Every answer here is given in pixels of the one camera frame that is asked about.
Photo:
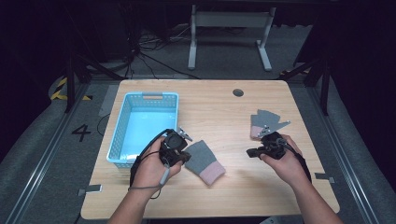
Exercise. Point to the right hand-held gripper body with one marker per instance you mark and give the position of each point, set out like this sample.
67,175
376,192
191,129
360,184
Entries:
274,146

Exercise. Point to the yellow black hazard tape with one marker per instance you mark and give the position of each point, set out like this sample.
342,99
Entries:
60,90

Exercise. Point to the person's right hand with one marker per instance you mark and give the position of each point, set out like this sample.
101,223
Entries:
288,166

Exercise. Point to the grey sock with pink cuff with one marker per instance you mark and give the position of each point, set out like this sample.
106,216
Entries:
264,119
204,161

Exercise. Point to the metal floor rail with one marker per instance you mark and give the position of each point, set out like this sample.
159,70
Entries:
345,161
46,149

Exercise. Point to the grey tape piece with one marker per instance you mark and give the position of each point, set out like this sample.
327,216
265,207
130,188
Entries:
91,189
323,177

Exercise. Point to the white metal desk frame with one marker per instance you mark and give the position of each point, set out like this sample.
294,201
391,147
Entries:
230,20

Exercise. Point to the light blue plastic basket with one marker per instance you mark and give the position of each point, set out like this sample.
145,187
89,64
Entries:
146,124

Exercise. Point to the black metal stand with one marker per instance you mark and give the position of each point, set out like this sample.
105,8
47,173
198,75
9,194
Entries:
323,81
71,81

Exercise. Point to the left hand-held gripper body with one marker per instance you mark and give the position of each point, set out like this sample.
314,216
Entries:
173,144

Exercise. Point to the person's left hand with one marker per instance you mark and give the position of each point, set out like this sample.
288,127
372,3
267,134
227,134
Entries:
151,169

